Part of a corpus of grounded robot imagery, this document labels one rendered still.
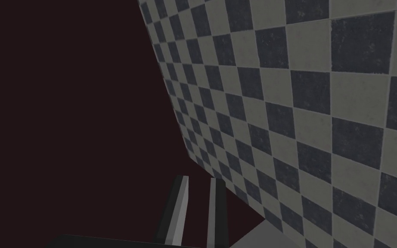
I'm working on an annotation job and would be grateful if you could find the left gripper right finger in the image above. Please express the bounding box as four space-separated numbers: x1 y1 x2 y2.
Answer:
207 177 230 248

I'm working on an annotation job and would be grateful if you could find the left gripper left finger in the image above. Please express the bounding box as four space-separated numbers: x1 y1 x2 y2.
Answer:
153 175 189 247

